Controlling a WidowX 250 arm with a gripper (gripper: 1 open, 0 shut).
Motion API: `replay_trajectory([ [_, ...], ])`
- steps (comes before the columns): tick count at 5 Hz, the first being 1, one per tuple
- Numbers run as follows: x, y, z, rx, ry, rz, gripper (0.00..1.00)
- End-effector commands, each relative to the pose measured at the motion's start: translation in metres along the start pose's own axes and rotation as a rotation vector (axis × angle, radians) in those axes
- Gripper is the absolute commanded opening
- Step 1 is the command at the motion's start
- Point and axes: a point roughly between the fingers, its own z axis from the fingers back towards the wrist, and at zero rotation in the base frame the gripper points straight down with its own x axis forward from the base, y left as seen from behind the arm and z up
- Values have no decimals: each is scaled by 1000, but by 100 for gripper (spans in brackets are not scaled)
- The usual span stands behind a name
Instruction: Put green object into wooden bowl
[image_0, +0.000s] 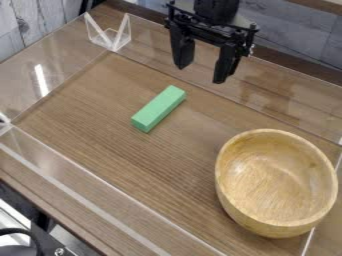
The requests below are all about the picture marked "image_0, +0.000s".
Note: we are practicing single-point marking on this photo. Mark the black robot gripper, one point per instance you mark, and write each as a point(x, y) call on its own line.
point(215, 16)

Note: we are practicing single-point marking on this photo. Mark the green rectangular block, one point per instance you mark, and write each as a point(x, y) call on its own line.
point(158, 108)

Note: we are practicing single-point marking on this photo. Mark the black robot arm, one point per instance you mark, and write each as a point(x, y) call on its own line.
point(213, 39)

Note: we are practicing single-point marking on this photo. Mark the wooden bowl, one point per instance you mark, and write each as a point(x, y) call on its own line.
point(276, 182)

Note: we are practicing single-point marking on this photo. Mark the clear acrylic tray walls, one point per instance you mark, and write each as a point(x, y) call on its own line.
point(136, 192)

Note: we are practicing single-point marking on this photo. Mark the clear acrylic corner bracket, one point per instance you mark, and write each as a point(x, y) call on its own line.
point(110, 39)

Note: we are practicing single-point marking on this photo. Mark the black metal clamp bracket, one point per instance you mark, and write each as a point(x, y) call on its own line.
point(52, 246)

